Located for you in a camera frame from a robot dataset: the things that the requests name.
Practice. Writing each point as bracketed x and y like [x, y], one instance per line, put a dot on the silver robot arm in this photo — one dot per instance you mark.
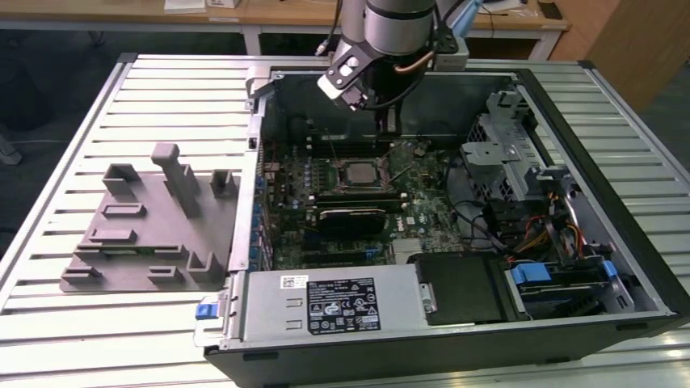
[399, 28]

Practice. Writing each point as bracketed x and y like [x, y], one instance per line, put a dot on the green motherboard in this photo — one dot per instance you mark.
[441, 238]

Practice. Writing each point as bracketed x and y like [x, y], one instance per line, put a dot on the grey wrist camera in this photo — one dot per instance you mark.
[451, 56]

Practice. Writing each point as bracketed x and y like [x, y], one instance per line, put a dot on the silver coin battery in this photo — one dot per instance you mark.
[420, 151]

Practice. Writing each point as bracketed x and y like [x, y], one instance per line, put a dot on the black plastic shroud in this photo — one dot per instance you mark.
[463, 287]

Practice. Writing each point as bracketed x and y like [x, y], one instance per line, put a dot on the grey metal drive cage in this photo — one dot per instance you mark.
[484, 157]

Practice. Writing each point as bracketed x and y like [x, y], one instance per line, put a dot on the black phone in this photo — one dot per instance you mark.
[551, 10]

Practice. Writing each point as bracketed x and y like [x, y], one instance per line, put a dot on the hard disk in blue carrier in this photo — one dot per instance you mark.
[531, 275]

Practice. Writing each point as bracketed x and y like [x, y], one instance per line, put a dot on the thin metal locking lever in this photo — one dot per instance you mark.
[403, 174]

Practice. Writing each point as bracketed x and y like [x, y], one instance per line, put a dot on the wooden cabinet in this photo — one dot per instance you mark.
[635, 40]

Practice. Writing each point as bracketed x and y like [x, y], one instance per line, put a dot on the black PC case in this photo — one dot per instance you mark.
[376, 363]

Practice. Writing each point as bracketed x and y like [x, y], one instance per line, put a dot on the grey chair base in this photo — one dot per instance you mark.
[10, 153]

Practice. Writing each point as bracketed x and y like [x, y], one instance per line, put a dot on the blue plastic latch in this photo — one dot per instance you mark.
[202, 312]

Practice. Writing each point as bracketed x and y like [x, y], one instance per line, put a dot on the CPU socket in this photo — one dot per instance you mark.
[340, 184]

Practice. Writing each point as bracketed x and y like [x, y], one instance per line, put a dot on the black graphics card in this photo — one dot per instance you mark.
[349, 222]

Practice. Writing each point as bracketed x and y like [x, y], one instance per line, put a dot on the white box black print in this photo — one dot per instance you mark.
[222, 3]

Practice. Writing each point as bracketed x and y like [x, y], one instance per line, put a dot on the silver CPU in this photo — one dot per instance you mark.
[361, 171]

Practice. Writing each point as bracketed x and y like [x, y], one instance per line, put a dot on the plain white box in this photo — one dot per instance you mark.
[184, 5]

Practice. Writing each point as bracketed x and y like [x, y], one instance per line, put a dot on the black RAM stick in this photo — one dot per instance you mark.
[357, 206]
[349, 139]

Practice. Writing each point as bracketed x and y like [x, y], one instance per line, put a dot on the silver chipset heatsink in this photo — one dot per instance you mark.
[409, 247]

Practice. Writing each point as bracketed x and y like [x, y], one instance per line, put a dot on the black expansion slot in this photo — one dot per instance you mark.
[333, 258]

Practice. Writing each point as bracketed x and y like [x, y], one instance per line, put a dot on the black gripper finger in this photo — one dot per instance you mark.
[393, 121]
[383, 121]

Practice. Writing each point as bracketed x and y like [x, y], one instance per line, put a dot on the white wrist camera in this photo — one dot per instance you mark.
[336, 83]

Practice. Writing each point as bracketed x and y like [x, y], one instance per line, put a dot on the silver power supply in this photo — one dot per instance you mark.
[269, 307]

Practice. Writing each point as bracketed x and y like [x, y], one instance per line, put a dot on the grey parts rack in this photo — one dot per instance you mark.
[156, 226]

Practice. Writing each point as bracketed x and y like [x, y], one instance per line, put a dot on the wooden desk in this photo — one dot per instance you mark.
[161, 18]

